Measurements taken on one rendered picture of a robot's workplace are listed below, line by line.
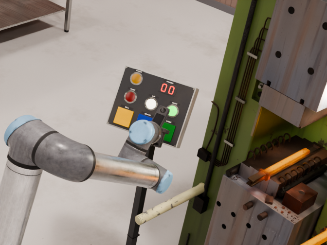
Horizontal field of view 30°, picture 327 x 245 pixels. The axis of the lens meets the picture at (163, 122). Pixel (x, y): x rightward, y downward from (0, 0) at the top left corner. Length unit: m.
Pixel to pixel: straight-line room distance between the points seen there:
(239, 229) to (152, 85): 0.73
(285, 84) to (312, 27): 0.25
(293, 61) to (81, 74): 3.07
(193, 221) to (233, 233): 0.50
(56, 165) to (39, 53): 3.74
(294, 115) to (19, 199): 1.10
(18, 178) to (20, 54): 3.61
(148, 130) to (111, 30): 3.88
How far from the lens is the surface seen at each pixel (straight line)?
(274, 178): 2.58
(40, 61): 5.31
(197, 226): 3.19
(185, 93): 2.66
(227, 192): 2.66
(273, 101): 2.44
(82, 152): 1.77
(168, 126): 2.66
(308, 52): 2.31
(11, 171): 1.86
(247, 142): 2.77
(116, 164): 1.93
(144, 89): 2.70
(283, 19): 2.34
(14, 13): 5.62
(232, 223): 2.72
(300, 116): 2.39
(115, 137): 4.41
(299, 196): 2.55
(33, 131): 1.79
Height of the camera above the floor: 2.41
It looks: 31 degrees down
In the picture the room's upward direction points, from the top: 11 degrees clockwise
